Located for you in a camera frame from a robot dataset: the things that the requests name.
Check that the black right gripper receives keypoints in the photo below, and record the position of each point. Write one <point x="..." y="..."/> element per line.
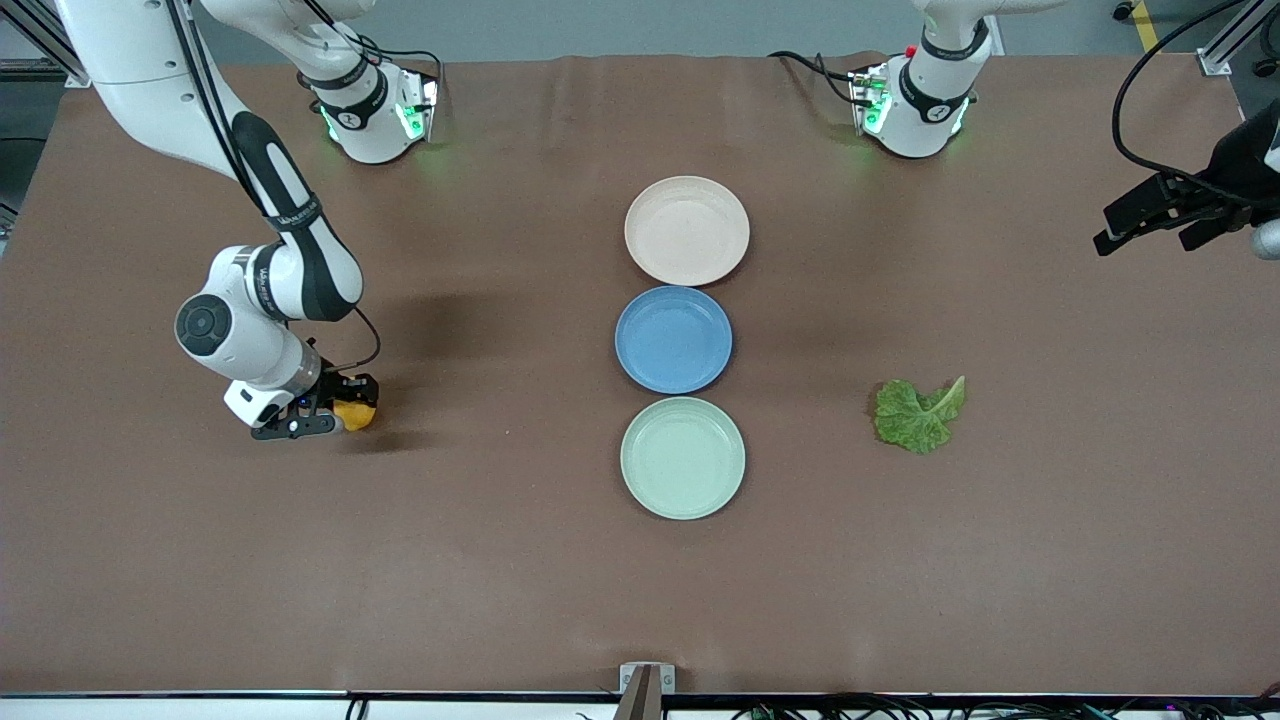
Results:
<point x="334" y="388"/>

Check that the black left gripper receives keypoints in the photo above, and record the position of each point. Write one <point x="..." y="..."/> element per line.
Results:
<point x="1228" y="171"/>

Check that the yellow lemon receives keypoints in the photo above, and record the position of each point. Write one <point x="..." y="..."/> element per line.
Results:
<point x="358" y="417"/>

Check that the green lettuce leaf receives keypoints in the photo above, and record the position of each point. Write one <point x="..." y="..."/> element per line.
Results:
<point x="910" y="420"/>

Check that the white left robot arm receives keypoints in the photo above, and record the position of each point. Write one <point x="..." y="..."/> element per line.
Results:
<point x="925" y="110"/>

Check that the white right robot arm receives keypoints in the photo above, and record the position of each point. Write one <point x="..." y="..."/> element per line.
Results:
<point x="150" y="60"/>

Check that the black caster wheel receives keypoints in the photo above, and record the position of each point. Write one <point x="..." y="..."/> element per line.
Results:
<point x="1125" y="10"/>
<point x="1268" y="68"/>

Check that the brown table cover mat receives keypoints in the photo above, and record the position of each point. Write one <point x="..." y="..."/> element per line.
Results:
<point x="500" y="580"/>

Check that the blue round plate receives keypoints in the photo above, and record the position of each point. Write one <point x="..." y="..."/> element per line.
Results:
<point x="673" y="340"/>

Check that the pale green round plate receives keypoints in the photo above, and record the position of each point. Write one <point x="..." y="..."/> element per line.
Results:
<point x="683" y="458"/>

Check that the beige round plate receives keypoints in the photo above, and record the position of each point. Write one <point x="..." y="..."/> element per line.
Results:
<point x="687" y="230"/>

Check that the aluminium frame profile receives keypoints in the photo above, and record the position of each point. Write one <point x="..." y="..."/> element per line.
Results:
<point x="1225" y="50"/>
<point x="40" y="50"/>

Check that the silver base connector bracket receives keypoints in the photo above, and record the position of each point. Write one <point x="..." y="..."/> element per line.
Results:
<point x="865" y="100"/>
<point x="425" y="105"/>

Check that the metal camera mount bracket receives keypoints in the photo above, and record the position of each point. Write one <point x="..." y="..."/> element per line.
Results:
<point x="646" y="680"/>

